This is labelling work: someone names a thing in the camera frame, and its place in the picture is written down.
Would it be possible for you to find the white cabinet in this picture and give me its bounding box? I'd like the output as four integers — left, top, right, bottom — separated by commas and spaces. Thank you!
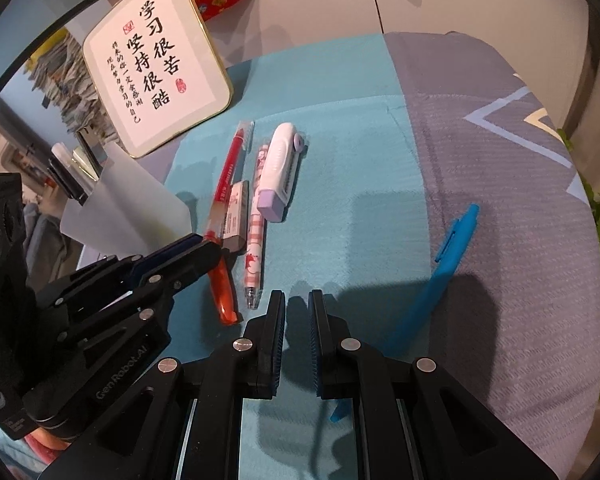
208, 0, 588, 126

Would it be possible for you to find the white calligraphy framed sign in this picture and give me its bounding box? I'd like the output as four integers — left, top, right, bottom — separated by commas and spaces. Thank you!
83, 0, 234, 158

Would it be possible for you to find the stack of papers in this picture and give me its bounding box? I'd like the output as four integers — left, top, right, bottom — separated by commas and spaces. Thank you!
24, 27, 117, 142

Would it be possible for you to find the blue retractable pen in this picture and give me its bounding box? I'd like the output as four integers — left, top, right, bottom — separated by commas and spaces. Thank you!
328, 202, 481, 424

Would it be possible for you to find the small pink eraser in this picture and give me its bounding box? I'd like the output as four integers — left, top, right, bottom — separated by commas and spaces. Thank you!
222, 180, 249, 254

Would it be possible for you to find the white purple correction tape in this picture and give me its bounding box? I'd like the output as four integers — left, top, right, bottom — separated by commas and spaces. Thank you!
257, 122, 304, 223

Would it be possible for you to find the teal grey table cloth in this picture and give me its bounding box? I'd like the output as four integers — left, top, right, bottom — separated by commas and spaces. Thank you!
144, 32, 600, 479

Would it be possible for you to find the pink patterned pen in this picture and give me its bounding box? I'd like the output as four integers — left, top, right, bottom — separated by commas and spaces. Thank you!
244, 144, 268, 310

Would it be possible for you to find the red gel pen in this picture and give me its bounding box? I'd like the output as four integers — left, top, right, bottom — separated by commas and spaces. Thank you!
202, 119, 256, 328

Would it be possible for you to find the translucent pen holder cup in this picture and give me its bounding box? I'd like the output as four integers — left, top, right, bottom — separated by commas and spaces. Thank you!
60, 142, 192, 258

